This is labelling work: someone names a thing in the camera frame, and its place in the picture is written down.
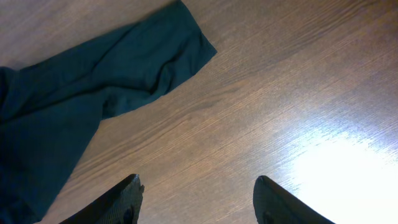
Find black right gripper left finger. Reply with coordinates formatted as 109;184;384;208
60;174;144;224

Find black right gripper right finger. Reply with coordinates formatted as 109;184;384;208
252;175;333;224

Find black leggings with red waistband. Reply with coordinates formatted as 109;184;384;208
1;1;216;223

